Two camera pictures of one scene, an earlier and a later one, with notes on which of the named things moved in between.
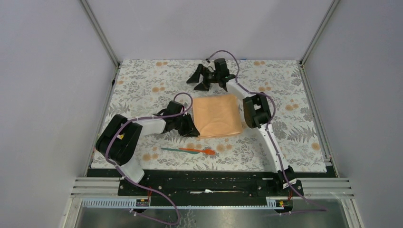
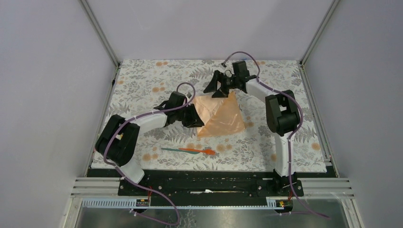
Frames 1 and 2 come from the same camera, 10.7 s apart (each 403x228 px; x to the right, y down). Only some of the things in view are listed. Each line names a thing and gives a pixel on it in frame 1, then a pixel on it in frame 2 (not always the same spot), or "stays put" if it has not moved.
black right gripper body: (208, 78) -> (226, 83)
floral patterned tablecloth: (145, 88) stays put
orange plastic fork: (207, 151) stays put
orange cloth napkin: (216, 116) stays put
